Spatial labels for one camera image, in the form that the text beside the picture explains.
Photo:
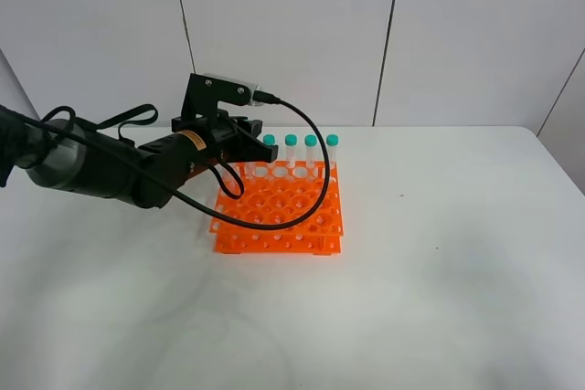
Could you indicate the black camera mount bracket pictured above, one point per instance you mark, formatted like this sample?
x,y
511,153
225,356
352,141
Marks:
x,y
204,93

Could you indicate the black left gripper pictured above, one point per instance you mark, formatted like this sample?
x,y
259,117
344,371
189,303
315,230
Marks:
x,y
235,139

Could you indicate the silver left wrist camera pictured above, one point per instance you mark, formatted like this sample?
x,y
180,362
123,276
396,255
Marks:
x,y
253,95

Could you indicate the teal capped test tube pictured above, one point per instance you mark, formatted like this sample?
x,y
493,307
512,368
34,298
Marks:
x,y
269,140
332,142
291,150

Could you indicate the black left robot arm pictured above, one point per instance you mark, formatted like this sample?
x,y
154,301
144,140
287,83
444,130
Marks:
x,y
75,156

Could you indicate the orange test tube rack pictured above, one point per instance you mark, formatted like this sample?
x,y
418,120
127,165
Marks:
x,y
277,194

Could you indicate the clear graduated test tube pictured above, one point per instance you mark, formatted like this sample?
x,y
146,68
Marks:
x,y
310,143

